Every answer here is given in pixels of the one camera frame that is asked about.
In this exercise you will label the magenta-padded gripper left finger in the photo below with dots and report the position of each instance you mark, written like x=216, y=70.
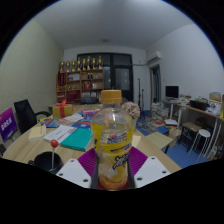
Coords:
x=75, y=171

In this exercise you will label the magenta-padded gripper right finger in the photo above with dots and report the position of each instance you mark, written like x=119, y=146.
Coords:
x=150, y=171

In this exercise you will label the yellow-labelled orange drink bottle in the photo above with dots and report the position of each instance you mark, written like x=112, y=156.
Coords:
x=111, y=143

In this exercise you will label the teal book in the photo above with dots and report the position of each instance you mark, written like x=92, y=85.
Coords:
x=78, y=140

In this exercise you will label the small wooden side table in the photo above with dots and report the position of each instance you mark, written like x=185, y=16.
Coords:
x=160, y=139

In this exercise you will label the red lollipop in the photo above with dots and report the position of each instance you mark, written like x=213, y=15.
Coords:
x=54, y=143

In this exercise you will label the white book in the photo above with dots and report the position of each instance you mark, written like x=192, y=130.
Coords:
x=59, y=133

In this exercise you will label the blue printed pack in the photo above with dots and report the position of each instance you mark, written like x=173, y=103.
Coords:
x=83, y=122

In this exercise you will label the cream book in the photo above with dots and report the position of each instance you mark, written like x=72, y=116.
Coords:
x=37, y=132

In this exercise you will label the stack of books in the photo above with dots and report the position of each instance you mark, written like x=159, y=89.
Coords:
x=156, y=115

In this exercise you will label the yellow gift box red ribbon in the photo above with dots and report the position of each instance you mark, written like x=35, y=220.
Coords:
x=66, y=111

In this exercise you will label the pink pack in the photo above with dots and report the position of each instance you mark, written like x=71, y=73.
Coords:
x=90, y=112

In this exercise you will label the brown wooden stool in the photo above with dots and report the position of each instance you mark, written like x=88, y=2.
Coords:
x=191, y=126

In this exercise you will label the pink dried flower bouquet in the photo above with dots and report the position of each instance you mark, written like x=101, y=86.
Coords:
x=133, y=109

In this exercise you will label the white round stool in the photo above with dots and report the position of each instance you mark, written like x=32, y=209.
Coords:
x=203, y=133

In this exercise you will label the black office chair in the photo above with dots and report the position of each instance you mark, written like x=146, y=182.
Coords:
x=25, y=115

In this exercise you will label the black tripod stand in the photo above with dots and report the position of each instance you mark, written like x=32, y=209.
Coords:
x=139, y=95

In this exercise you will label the black computer monitor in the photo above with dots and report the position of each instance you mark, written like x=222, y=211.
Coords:
x=172, y=91

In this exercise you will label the purple sign board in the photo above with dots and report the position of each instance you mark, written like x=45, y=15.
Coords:
x=7, y=123

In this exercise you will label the wooden shelf unit with trophies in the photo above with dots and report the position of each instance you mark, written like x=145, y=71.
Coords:
x=81, y=85

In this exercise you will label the white air conditioner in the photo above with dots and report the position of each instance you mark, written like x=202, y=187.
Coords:
x=154, y=56

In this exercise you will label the wooden wall desk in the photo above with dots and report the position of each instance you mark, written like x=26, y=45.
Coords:
x=203, y=113

